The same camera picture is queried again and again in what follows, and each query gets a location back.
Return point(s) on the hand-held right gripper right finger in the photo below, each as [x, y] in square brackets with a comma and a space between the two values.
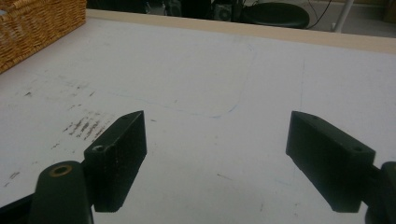
[330, 165]

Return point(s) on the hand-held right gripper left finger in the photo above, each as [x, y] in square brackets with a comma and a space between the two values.
[118, 161]

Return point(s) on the wicker basket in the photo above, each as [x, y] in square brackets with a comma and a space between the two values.
[37, 31]

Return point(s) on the white foam mat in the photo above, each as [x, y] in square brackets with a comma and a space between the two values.
[186, 77]

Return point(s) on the black round stool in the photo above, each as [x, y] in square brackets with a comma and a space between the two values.
[277, 15]

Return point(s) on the black computer tower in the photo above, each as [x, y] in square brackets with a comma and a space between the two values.
[193, 7]

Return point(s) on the open-frame computer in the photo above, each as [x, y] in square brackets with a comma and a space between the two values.
[223, 12]

